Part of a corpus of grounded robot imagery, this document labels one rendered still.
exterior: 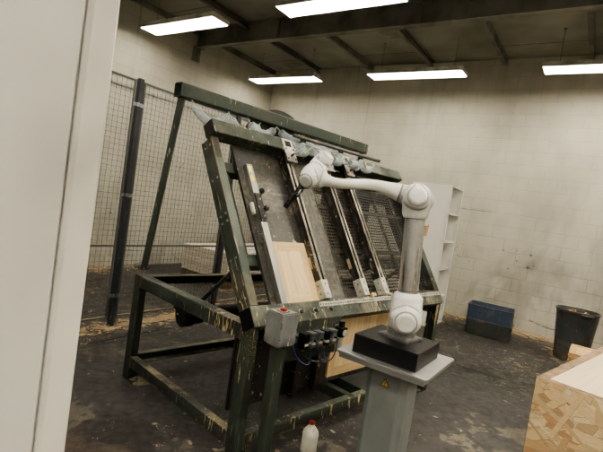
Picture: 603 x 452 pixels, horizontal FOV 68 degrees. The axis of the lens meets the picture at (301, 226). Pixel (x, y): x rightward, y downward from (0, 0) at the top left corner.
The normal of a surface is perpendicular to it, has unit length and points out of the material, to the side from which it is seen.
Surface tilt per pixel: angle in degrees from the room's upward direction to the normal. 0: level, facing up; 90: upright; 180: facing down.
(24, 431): 90
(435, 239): 90
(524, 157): 90
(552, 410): 90
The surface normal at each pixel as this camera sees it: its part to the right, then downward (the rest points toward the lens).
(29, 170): 0.82, 0.15
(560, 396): -0.72, -0.07
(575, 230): -0.56, -0.04
